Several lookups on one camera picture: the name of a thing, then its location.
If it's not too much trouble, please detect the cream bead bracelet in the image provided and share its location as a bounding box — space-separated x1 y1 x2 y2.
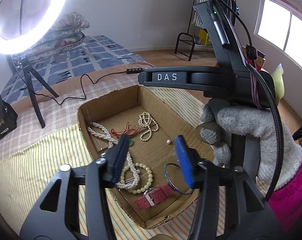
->
119 162 154 195

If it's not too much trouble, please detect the black bangle ring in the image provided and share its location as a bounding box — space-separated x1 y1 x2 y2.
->
163 162 194 196

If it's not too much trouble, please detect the twisted pearl rope necklace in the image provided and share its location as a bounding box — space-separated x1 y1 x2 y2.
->
86 121 141 190

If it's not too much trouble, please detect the thin pearl necklace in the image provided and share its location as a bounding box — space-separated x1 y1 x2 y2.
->
138 112 159 142

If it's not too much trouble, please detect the red watch strap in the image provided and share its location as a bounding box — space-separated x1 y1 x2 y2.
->
134 183 176 211

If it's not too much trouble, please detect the red string green pendant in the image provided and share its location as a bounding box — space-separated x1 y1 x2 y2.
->
110 122 140 147

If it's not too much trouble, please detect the pink sleeve forearm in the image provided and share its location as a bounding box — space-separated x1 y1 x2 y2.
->
268 164 302 232

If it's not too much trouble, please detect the grey gloved right hand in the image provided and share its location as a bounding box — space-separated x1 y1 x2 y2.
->
195 98 302 192

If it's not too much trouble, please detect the brown cardboard package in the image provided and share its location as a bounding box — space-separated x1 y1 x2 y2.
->
242 44 266 71

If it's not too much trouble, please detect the yellow striped towel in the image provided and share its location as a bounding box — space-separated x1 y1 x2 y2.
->
0 87 266 240

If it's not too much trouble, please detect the yellow box on rack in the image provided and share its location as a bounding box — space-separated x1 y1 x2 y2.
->
199 29 212 47

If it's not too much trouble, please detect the window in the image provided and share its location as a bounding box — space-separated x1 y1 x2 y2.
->
254 0 302 69

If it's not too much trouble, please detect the black clothes rack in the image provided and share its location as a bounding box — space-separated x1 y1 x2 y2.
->
174 7 202 61

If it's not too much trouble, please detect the plaid bed sheet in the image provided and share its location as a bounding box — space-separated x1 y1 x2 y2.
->
0 72 147 165

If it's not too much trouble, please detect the cardboard box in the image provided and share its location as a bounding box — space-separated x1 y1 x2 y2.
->
77 86 214 229

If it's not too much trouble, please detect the black snack bag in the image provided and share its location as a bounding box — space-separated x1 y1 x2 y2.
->
0 94 18 139

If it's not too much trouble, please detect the blue patterned bed sheet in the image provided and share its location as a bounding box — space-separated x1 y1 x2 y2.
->
1 35 147 106

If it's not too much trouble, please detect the black tripod stand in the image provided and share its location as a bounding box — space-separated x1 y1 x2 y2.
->
19 57 59 128

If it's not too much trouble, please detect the folded floral quilt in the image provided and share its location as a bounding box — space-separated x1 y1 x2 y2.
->
12 12 90 62

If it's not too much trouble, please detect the black power cable with switch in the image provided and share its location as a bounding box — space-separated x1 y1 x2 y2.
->
34 67 151 106

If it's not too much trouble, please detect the white ring light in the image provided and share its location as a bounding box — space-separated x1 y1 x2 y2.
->
0 0 66 55

